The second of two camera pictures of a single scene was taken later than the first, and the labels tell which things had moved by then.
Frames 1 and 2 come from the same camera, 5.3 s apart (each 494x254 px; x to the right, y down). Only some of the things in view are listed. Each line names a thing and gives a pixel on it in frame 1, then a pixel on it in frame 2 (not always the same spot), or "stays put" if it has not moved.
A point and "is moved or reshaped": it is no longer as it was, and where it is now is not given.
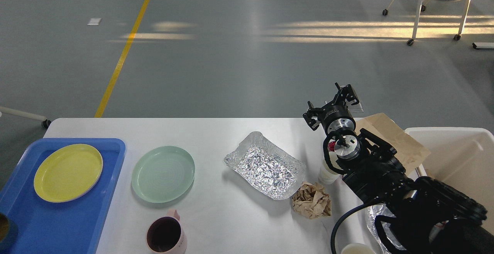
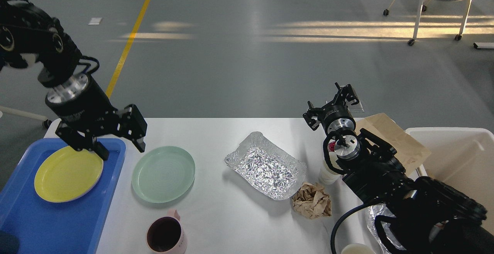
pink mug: [165, 235] stays put
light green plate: [163, 174] stays put
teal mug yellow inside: [9, 233] is moved or reshaped
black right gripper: [335, 117] stays put
